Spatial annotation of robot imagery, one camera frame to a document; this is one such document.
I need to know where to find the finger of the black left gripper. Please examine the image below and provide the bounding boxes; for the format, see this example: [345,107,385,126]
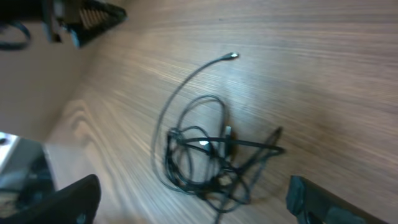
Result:
[67,0,127,48]

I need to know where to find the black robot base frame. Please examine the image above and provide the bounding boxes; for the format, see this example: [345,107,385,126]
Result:
[1,138,55,218]

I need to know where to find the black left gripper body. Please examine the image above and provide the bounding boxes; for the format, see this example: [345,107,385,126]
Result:
[1,0,67,44]

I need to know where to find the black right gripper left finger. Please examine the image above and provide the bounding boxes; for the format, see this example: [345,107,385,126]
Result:
[1,174,101,224]

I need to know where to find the black left camera cable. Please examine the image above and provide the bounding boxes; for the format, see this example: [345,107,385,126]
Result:
[0,20,32,52]

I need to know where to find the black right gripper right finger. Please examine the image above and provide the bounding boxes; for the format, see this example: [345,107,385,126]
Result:
[286,175,385,224]

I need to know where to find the thick black USB-A cable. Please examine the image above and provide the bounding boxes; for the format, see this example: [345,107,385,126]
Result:
[163,95,287,224]

